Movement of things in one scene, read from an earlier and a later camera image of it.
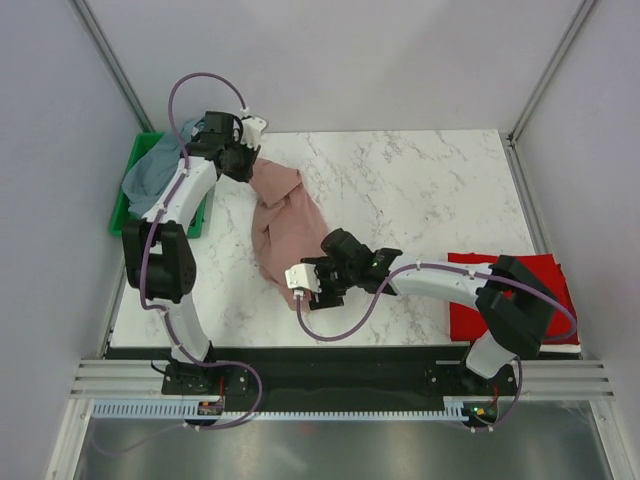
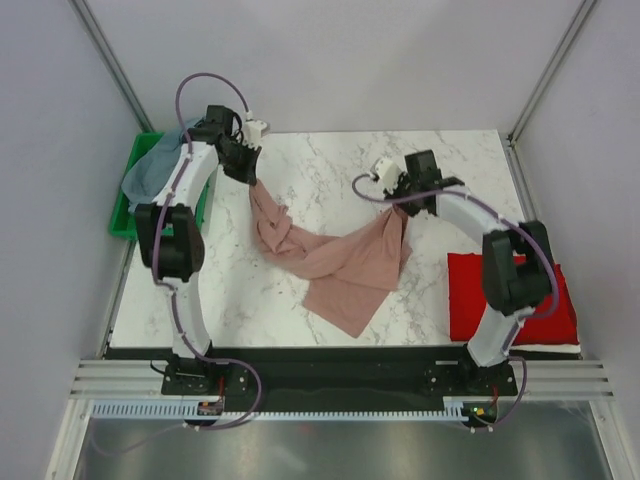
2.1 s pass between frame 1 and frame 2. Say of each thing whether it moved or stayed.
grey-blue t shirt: stayed
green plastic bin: stayed
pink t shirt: moved
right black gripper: moved
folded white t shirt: stayed
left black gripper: stayed
